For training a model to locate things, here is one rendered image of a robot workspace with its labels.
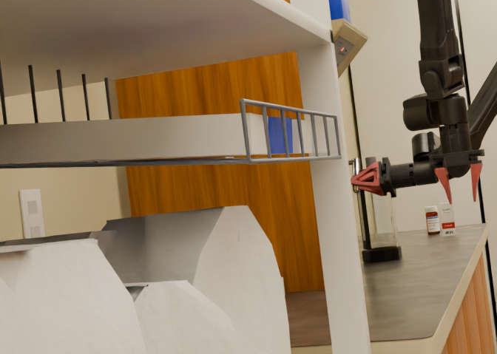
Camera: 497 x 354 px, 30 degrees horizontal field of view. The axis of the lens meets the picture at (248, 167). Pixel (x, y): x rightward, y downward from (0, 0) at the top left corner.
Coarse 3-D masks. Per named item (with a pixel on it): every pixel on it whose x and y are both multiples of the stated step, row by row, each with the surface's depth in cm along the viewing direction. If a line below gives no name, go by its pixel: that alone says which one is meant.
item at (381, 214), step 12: (372, 180) 237; (372, 204) 237; (384, 204) 237; (372, 216) 237; (384, 216) 237; (372, 228) 237; (384, 228) 237; (396, 228) 240; (372, 240) 237; (384, 240) 236; (396, 240) 239
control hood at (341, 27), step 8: (336, 24) 201; (344, 24) 201; (336, 32) 201; (344, 32) 205; (352, 32) 212; (360, 32) 220; (352, 40) 217; (360, 40) 224; (352, 48) 223; (360, 48) 230; (352, 56) 229; (344, 64) 228
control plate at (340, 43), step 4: (336, 40) 204; (340, 40) 207; (344, 40) 210; (336, 44) 207; (340, 44) 210; (344, 44) 213; (348, 44) 217; (352, 44) 220; (336, 48) 209; (340, 48) 212; (344, 48) 215; (348, 48) 219; (336, 52) 212; (340, 52) 215; (344, 52) 218; (348, 52) 222; (336, 56) 214; (340, 56) 218; (344, 56) 221; (336, 60) 217; (340, 60) 221
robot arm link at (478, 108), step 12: (492, 72) 217; (492, 84) 215; (480, 96) 216; (492, 96) 213; (468, 108) 217; (480, 108) 214; (492, 108) 214; (468, 120) 215; (480, 120) 213; (492, 120) 215; (480, 132) 214; (480, 144) 215; (456, 168) 214; (468, 168) 215
